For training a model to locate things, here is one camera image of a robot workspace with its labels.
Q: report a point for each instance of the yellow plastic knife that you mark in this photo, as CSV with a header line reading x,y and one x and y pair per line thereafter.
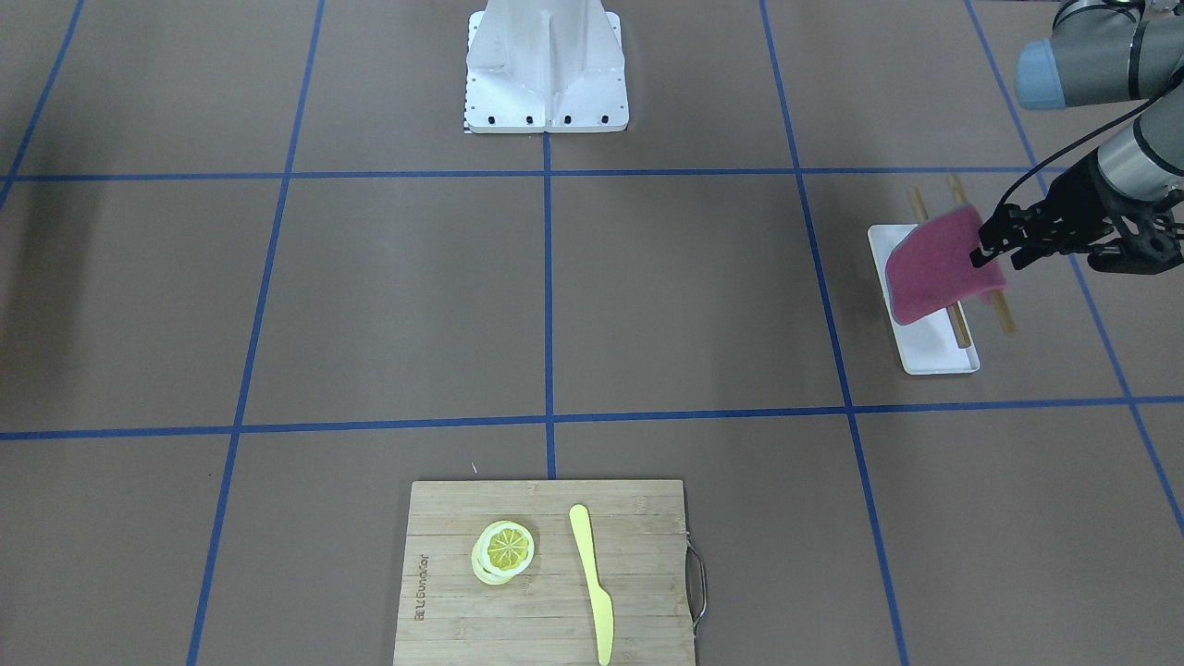
x,y
600,600

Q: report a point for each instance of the white towel rack tray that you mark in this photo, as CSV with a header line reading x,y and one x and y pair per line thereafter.
x,y
939,344

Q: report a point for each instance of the bamboo cutting board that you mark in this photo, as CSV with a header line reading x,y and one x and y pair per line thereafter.
x,y
543,615

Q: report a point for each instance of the magenta wiping cloth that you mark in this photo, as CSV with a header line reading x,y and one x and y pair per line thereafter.
x,y
930,269

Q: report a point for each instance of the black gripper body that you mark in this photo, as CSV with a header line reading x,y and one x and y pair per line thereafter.
x,y
1075,197

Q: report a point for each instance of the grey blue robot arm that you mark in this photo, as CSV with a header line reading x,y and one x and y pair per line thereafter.
x,y
1110,52

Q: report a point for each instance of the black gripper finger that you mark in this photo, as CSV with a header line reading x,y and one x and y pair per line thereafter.
x,y
1005,232
1028,249

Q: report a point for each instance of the white pedestal column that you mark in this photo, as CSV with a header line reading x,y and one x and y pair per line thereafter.
x,y
545,66

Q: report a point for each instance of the yellow lemon slice toy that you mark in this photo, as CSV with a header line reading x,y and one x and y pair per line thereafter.
x,y
503,551

